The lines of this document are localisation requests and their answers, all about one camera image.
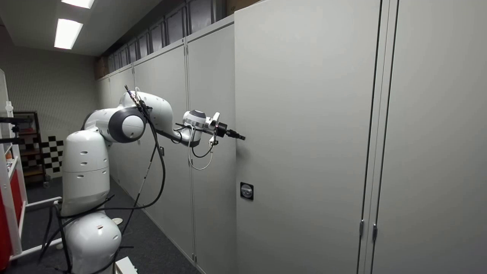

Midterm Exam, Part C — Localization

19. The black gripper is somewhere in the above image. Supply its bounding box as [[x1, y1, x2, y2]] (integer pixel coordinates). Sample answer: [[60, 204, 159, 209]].
[[215, 120, 248, 142]]

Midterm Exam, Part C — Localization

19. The pegboard-backed grey locker door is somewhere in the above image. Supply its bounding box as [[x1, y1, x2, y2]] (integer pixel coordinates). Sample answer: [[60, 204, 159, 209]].
[[233, 0, 382, 274]]

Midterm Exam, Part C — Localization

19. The grey metal locker door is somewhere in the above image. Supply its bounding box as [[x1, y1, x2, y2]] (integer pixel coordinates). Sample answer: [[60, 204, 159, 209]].
[[372, 0, 487, 274], [186, 21, 238, 274], [160, 41, 191, 256], [133, 52, 165, 228]]

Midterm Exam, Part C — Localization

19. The grey metal locker cabinet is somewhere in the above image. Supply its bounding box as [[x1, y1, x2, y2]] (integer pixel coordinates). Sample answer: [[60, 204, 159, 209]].
[[98, 64, 136, 201]]

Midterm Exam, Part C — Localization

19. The row of dark windows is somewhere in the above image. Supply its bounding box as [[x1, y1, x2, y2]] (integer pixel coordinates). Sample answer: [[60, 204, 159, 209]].
[[98, 0, 230, 78]]

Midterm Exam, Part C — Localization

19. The black white checkerboard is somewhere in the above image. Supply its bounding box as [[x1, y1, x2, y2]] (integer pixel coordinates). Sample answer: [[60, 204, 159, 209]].
[[38, 134, 67, 180]]

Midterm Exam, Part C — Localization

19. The rectangular ceiling light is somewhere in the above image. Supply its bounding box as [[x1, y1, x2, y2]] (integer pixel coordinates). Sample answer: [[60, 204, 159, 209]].
[[60, 0, 96, 11], [52, 18, 84, 52]]

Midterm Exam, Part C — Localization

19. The dark wooden shelf unit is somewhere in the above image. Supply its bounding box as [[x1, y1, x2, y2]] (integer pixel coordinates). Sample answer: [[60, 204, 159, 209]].
[[12, 111, 46, 186]]

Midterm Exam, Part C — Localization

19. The red panel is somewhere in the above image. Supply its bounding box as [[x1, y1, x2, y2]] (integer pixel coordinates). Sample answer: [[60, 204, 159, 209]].
[[0, 166, 28, 271]]

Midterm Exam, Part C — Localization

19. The thin black cable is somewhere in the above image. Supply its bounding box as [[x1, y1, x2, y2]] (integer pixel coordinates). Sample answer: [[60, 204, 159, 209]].
[[174, 120, 219, 160]]

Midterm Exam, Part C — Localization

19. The thick black cable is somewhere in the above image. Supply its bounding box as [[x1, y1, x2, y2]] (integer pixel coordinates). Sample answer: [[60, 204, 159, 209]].
[[43, 84, 168, 274]]

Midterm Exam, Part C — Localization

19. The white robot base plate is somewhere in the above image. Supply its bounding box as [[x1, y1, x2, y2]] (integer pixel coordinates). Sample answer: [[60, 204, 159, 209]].
[[111, 256, 140, 274]]

